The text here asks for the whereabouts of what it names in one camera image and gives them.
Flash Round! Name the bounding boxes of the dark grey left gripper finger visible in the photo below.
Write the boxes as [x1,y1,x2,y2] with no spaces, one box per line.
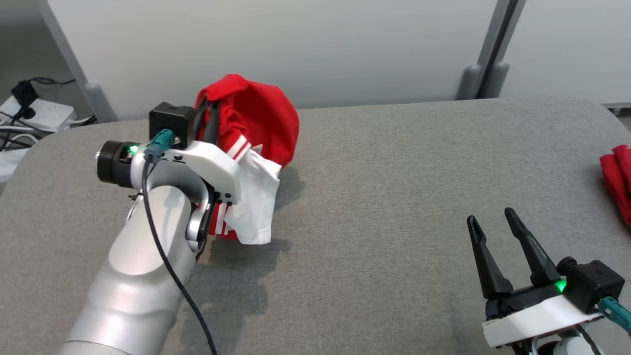
[195,104,209,142]
[203,101,220,145]

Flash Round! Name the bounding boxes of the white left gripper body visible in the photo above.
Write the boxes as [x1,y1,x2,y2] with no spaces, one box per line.
[96,140,243,206]

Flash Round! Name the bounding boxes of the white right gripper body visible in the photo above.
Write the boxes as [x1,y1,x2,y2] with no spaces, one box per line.
[482,280,605,349]

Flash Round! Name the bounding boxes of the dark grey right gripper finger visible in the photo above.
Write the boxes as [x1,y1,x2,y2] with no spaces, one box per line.
[504,207,561,287]
[466,215,514,300]

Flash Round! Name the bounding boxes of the red shirt with white sleeves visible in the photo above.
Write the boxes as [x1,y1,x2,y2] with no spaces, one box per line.
[195,74,300,246]

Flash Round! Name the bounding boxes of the red shorts with white stripe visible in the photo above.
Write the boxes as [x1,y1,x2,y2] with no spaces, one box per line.
[600,144,631,227]

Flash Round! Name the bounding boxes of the black plug adapter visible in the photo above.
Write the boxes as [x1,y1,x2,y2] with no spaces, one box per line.
[11,79,38,119]

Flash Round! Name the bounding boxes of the white flat power box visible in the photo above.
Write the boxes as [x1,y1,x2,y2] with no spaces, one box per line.
[0,148,31,184]

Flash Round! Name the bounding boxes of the teal left camera connector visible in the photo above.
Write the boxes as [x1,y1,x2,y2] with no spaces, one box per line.
[144,130,175,162]

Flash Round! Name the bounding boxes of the teal camera connector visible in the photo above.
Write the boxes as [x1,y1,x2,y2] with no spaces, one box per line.
[598,296,631,334]
[144,130,175,162]

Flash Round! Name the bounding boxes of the teal right camera connector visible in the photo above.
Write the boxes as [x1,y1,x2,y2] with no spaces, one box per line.
[598,296,631,334]

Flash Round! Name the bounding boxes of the grey partition post single foot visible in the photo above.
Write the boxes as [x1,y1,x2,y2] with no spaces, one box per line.
[37,0,119,124]

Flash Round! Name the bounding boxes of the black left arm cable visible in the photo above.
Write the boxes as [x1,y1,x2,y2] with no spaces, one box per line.
[141,150,218,355]

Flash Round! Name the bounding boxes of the grey partition post double foot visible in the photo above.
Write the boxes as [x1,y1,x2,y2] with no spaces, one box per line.
[456,0,527,101]

